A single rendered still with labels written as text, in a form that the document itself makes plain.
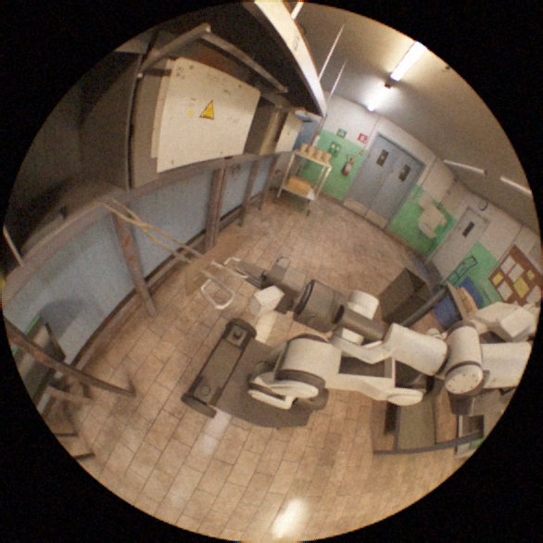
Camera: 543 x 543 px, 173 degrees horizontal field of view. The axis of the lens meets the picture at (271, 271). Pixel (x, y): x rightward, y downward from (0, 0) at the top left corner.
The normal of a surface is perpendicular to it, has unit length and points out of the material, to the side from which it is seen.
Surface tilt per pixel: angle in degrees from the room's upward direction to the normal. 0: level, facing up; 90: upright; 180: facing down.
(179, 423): 0
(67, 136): 90
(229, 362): 0
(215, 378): 0
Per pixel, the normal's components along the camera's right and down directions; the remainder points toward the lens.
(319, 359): -0.04, -0.79
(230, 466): 0.29, -0.67
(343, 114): -0.33, 0.60
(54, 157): 0.90, 0.44
